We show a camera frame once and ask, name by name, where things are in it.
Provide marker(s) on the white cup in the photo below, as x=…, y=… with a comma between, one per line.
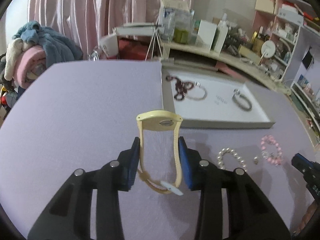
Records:
x=109, y=45

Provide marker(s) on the pink white bookshelf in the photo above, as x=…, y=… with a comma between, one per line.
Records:
x=293, y=26

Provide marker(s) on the clear plastic bag box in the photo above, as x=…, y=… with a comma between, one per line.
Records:
x=174, y=14

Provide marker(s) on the green jar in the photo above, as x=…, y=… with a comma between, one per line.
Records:
x=181, y=36

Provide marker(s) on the white lotion bottle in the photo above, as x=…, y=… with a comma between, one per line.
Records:
x=221, y=34

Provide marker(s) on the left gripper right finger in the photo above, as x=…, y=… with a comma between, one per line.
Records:
x=250, y=214

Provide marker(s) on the white box on desk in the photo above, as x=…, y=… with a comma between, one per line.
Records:
x=205, y=35

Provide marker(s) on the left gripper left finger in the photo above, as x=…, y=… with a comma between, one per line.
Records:
x=68, y=214

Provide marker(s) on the pink curtain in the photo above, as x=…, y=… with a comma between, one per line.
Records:
x=86, y=21

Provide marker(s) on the round white mirror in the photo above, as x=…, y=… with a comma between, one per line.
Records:
x=268, y=49

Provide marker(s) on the pile of blankets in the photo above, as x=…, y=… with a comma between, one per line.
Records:
x=33, y=49

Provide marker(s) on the grey jewelry tray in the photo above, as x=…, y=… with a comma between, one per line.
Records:
x=205, y=99

